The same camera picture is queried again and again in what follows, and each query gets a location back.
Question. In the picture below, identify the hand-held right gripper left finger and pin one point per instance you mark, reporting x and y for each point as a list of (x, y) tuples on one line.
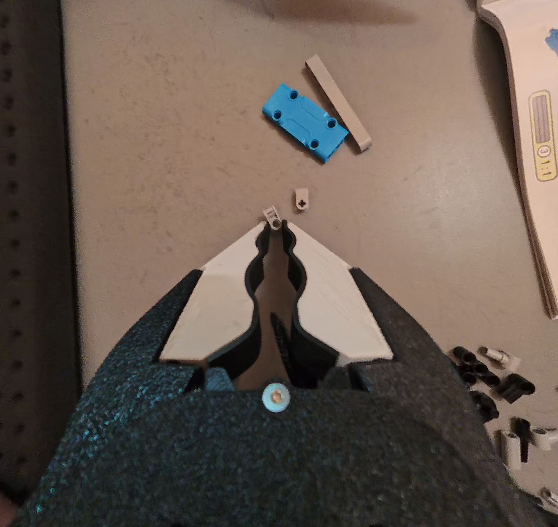
[(205, 317)]

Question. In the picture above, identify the pile of building block pieces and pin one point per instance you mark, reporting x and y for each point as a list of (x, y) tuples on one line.
[(516, 387)]

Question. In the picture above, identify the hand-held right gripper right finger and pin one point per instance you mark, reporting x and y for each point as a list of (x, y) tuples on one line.
[(340, 317)]

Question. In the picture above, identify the instruction booklet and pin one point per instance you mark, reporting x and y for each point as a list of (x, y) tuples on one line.
[(532, 143)]

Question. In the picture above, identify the grey beam piece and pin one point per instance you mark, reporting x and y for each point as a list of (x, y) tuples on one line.
[(338, 101)]

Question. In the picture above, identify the grey desk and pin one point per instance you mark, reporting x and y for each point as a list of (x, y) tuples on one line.
[(174, 143)]

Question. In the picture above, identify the blue flat block piece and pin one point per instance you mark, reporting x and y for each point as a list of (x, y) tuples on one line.
[(305, 121)]

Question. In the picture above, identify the small grey connector piece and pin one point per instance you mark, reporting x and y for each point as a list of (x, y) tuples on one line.
[(301, 198), (273, 218)]

